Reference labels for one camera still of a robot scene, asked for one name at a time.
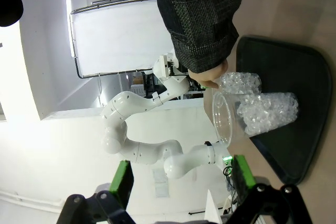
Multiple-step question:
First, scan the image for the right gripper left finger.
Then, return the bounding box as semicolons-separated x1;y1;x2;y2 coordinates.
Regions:
56;159;134;224

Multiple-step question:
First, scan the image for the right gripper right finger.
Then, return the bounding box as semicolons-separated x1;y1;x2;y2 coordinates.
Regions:
228;154;313;224

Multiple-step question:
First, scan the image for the person's right hand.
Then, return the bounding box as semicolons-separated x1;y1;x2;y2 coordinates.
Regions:
187;60;229;90

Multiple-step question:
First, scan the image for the white triangular sheet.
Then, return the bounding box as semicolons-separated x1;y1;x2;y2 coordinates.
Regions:
204;189;223;222

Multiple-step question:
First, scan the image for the black plastic serving tray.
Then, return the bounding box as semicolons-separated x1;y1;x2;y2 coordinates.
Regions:
235;35;333;185

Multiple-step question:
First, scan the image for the white softbox light panel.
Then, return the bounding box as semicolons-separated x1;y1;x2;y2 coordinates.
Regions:
69;0;175;79

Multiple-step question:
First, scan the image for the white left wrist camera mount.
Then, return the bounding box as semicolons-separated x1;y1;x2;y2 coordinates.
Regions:
158;54;176;77

